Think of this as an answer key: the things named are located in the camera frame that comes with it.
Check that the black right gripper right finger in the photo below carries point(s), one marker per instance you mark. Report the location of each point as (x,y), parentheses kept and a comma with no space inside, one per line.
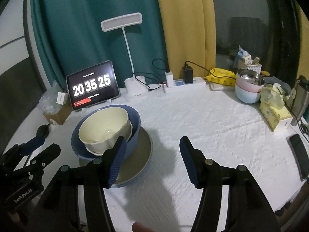
(248,208)

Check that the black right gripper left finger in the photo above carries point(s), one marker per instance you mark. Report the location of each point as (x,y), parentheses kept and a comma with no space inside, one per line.
(58,210)

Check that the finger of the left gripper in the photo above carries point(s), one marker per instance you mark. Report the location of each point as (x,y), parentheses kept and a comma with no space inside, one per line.
(33,141)
(43,159)

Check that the dark blue plastic bowl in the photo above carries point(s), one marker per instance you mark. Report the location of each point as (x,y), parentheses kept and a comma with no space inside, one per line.
(135,121)

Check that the blue plastic plate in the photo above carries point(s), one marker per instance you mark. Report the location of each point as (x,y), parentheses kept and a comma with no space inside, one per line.
(136,164)

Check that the cream ceramic bowl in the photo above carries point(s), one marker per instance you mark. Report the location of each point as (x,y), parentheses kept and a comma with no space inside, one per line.
(109,116)

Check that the beige plate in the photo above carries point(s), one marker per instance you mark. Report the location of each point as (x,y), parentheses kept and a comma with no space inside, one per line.
(80,149)

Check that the pink dotted ceramic bowl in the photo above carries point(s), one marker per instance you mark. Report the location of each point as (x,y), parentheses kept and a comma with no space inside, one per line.
(97,138)

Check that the black round puck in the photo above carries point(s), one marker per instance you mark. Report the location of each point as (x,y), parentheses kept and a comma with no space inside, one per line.
(43,131)

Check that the brown cardboard box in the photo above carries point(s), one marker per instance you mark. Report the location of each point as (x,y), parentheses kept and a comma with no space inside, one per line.
(60,117)

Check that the small white box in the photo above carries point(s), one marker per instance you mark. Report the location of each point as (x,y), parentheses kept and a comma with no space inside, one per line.
(62,98)

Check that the black smartphone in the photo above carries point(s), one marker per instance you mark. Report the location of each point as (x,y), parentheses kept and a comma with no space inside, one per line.
(300,155)

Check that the white textured tablecloth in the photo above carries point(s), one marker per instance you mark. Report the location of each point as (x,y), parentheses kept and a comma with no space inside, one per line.
(225,130)

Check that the tablet showing clock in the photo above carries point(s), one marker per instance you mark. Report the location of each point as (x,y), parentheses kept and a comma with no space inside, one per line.
(92,86)

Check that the yellow tissue pack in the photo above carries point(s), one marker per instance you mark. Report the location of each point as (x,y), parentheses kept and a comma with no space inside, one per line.
(273,108)

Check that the light blue bowl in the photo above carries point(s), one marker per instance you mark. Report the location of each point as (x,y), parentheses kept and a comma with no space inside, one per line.
(245,96)

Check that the steel tumbler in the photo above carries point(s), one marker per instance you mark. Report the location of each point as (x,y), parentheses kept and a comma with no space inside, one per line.
(298,100)

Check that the white desk lamp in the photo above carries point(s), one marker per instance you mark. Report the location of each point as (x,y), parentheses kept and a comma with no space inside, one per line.
(136,87)

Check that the pink bowl with steel liner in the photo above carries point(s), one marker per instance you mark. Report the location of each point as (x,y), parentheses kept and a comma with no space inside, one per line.
(249,80)

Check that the yellow snack packet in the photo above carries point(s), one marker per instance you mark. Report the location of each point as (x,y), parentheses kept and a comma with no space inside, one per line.
(221,76)

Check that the white power strip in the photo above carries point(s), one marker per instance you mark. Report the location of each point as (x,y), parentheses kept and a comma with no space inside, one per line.
(180,85)

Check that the teal curtain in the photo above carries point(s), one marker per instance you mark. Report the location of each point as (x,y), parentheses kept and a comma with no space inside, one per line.
(69,38)

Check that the white container with clutter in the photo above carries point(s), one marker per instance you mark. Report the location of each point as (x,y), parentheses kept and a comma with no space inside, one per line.
(244,60)

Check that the black charger plug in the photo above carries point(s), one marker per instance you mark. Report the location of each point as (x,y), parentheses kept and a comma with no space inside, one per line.
(187,74)

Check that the white charger plug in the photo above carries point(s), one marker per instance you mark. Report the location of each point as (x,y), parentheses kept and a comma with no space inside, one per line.
(169,79)

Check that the yellow curtain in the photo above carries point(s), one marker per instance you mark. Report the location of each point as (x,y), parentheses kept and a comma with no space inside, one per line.
(190,34)

